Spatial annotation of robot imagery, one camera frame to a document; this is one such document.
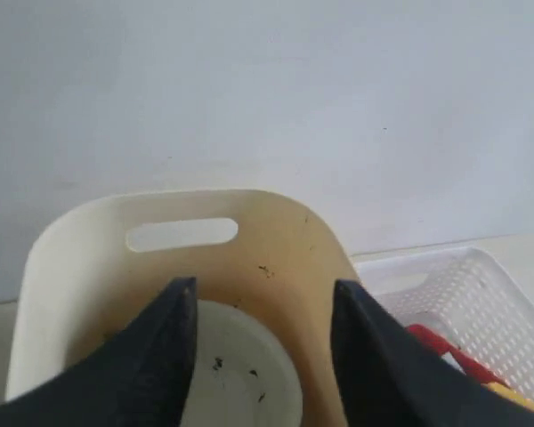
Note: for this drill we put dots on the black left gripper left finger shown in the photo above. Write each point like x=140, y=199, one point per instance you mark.
x=139, y=377

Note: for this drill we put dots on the yellow cheese wedge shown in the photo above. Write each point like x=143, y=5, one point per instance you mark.
x=511, y=395

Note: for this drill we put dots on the cream plastic bin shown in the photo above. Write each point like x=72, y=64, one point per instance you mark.
x=83, y=280

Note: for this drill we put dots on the white perforated plastic basket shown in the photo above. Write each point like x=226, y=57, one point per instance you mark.
x=465, y=296

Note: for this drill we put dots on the red sausage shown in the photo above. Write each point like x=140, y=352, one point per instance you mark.
x=453, y=355

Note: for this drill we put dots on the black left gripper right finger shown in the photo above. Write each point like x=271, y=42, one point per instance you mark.
x=386, y=377

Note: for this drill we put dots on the white ceramic bowl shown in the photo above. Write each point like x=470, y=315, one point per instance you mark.
x=243, y=375

